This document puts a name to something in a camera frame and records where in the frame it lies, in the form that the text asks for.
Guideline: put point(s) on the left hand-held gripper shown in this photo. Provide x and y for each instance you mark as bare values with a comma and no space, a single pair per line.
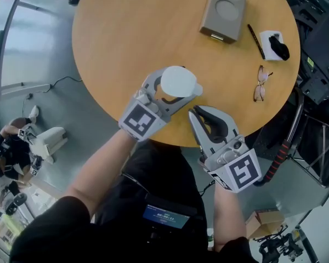
142,119

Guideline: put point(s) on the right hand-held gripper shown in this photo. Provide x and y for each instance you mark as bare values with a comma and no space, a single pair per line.
235,168

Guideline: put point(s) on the white spray head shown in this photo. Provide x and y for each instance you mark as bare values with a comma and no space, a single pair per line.
178,79

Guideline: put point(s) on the person's right forearm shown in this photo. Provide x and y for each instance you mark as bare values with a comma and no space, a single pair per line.
227,218

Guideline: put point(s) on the person's left forearm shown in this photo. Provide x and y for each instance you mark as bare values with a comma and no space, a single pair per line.
98,171

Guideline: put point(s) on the thin-framed eyeglasses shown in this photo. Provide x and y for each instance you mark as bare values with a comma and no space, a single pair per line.
260,88

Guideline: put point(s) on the person's black clothing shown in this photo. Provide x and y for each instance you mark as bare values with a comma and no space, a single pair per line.
159,174

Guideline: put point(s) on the black bar with red grip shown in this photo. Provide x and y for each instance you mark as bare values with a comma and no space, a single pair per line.
278,157

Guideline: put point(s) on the white square box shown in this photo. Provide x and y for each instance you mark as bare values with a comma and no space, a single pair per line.
266,48

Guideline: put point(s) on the black pen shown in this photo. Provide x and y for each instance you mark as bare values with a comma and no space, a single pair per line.
256,41

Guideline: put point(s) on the chest device with blue screen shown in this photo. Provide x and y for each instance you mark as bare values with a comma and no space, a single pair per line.
165,216

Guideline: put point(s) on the grey-brown box with round recesses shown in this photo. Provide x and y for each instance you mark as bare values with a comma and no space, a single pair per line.
224,10

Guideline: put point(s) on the brown cardboard box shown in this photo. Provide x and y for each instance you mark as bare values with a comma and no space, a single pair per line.
263,222

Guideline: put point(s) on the white chair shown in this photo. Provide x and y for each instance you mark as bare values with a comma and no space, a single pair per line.
49,142

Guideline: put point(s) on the black equipment case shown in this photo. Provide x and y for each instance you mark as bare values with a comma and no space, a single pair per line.
315,42

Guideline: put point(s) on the black gimbal device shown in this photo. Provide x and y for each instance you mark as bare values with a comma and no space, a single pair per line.
279,245

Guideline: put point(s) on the black wheeled device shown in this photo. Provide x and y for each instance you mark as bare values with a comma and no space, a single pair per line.
15,201

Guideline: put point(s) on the grey metal frame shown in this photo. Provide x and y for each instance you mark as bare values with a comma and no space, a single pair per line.
318,149

